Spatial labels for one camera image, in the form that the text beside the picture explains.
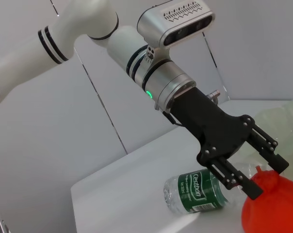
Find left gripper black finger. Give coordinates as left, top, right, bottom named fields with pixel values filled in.
left=204, top=155, right=263, bottom=201
left=248, top=121, right=290, bottom=174

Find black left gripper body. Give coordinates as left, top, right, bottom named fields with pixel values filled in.
left=170, top=86, right=256, bottom=168

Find clear green-label water bottle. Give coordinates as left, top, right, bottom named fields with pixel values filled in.
left=163, top=162, right=256, bottom=216

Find green glass fruit bowl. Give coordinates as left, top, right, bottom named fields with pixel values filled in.
left=236, top=98, right=293, bottom=180

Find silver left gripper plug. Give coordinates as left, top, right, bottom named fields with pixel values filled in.
left=206, top=89, right=221, bottom=101

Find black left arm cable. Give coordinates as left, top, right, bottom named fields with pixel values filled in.
left=161, top=109, right=183, bottom=127

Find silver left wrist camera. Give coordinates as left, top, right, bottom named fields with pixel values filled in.
left=136, top=0, right=216, bottom=49

